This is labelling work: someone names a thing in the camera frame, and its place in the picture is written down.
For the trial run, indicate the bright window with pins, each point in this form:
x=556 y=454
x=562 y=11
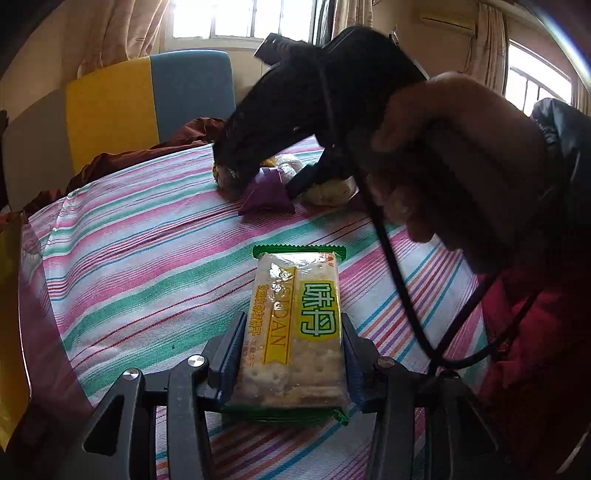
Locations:
x=240 y=18

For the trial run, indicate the pink curtain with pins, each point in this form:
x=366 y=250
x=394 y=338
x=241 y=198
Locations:
x=351 y=18
x=120 y=32

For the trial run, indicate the striped bedsheet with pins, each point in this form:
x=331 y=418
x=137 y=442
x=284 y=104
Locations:
x=138 y=254

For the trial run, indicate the green-edged cracker packet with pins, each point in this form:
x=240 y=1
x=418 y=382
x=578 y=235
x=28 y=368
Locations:
x=295 y=332

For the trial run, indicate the gold tray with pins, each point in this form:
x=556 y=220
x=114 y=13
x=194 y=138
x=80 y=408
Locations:
x=9 y=323

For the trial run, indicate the grey yellow blue headboard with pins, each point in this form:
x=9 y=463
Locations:
x=111 y=106

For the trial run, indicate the pale side curtain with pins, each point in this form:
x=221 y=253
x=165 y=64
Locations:
x=491 y=46

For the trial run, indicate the maroon blanket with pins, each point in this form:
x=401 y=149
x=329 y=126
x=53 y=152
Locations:
x=138 y=157

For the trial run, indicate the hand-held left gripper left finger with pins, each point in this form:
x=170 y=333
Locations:
x=233 y=350

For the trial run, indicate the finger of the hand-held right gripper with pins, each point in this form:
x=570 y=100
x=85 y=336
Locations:
x=249 y=138
x=314 y=173

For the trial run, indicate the person's right hand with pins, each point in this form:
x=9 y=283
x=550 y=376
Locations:
x=461 y=161

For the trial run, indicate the person's red garment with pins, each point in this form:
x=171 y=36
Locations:
x=531 y=346

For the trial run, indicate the barred side window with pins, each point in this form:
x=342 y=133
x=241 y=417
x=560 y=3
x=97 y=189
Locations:
x=531 y=78

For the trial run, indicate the white air conditioner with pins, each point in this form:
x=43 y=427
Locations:
x=448 y=18

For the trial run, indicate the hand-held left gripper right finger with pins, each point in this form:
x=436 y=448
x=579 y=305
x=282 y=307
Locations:
x=355 y=369

